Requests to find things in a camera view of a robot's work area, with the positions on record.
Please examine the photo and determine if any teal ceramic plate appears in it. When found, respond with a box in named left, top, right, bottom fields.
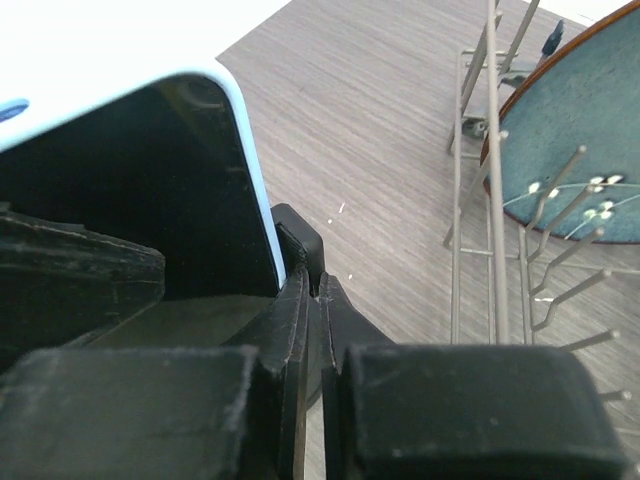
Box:
left=499, top=1, right=639, bottom=244

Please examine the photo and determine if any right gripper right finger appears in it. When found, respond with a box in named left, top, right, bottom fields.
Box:
left=318, top=274, right=631, bottom=479

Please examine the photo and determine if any grey wire dish rack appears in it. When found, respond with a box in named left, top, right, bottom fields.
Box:
left=442, top=0, right=640, bottom=436

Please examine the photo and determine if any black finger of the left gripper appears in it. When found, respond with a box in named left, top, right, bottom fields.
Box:
left=1, top=203, right=165, bottom=369

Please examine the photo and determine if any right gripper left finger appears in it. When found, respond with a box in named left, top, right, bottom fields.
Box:
left=1, top=266, right=310, bottom=479

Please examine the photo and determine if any light blue smartphone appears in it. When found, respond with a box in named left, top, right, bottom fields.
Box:
left=1, top=65, right=286, bottom=300

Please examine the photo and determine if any black phone stand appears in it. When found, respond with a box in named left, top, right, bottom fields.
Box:
left=271, top=203, right=325, bottom=408

